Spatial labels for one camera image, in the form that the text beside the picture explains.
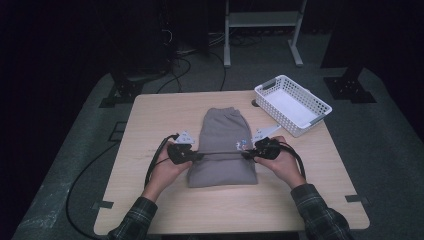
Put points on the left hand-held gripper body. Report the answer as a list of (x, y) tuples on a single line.
[(178, 155)]

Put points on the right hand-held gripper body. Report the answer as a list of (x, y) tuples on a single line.
[(268, 151)]

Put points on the grey pants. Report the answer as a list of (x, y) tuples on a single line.
[(221, 143)]

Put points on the white plastic basket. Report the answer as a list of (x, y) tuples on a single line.
[(290, 106)]

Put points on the person's right hand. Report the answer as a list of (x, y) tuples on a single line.
[(286, 166)]

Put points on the person's left hand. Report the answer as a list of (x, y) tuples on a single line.
[(163, 176)]

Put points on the black stand base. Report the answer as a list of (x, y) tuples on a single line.
[(348, 88), (125, 91)]

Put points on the grey tape strip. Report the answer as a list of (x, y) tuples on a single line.
[(356, 199), (103, 204)]

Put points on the white metal stand frame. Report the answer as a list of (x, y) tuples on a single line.
[(263, 18)]

